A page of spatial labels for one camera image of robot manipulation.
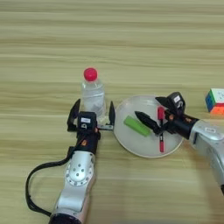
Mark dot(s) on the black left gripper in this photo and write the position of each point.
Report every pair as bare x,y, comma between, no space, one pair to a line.
87,143

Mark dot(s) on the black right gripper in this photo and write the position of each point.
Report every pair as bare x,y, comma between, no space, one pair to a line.
180,125

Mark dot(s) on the clear bottle with red cap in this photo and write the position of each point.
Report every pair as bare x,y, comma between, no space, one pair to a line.
92,93

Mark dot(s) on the green rectangular block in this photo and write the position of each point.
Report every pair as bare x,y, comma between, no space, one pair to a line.
137,126

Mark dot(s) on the red and black marker pen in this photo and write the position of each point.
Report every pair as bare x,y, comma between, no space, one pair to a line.
161,144

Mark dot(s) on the round white plate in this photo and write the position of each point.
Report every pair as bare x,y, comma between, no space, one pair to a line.
134,143

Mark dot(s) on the multicoloured puzzle cube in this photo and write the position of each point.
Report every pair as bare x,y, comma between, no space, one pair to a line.
215,102

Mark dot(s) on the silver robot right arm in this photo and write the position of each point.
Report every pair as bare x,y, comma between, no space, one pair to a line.
210,140

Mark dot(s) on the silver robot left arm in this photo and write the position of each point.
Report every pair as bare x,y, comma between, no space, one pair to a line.
77,180

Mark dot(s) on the black labelled box left gripper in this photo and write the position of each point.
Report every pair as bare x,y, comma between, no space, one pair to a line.
87,121

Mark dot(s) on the black labelled box gripper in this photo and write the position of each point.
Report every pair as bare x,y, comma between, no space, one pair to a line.
87,121
176,102

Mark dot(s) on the black labelled box right gripper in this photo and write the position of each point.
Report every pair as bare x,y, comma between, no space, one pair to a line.
176,102

